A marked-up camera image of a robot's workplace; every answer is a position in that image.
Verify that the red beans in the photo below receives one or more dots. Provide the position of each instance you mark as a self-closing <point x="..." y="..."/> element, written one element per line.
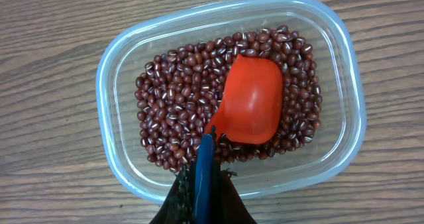
<point x="180" y="91"/>

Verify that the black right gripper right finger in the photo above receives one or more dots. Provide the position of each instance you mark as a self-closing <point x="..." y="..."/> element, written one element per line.
<point x="226" y="206"/>

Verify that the clear plastic container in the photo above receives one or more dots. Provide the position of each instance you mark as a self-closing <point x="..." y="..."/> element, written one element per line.
<point x="343" y="113"/>

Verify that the red measuring scoop blue handle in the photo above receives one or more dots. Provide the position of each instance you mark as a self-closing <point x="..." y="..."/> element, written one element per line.
<point x="249" y="113"/>

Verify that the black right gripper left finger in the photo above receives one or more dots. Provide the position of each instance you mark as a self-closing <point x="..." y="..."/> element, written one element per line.
<point x="178" y="205"/>

